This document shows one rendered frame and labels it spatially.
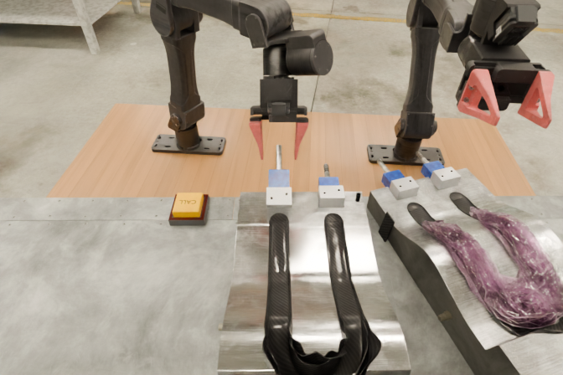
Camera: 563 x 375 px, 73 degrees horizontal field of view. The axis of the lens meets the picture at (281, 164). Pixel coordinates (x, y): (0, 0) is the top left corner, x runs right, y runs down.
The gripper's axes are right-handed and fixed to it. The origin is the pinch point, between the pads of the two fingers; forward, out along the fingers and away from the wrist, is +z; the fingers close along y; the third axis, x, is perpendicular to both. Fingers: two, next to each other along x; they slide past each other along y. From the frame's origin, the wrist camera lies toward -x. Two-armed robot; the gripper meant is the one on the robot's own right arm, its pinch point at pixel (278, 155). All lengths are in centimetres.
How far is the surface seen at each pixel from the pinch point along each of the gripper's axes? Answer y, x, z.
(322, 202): 8.8, 2.6, 10.5
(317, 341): 5.5, -24.4, 22.0
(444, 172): 37.9, 13.1, 6.8
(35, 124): -162, 180, 14
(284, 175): 1.1, 4.1, 5.1
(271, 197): -1.4, 2.0, 9.2
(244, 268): -6.2, -8.6, 19.0
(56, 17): -189, 270, -66
